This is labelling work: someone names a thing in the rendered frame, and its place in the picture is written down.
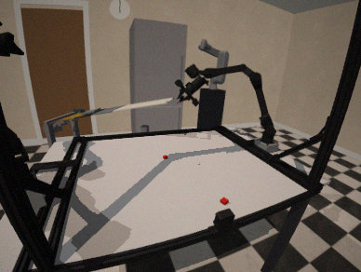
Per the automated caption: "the small red block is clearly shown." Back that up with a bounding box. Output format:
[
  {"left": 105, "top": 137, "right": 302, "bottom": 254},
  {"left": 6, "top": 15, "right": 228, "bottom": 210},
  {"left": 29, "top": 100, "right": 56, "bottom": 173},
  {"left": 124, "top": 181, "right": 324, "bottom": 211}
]
[{"left": 220, "top": 197, "right": 229, "bottom": 205}]

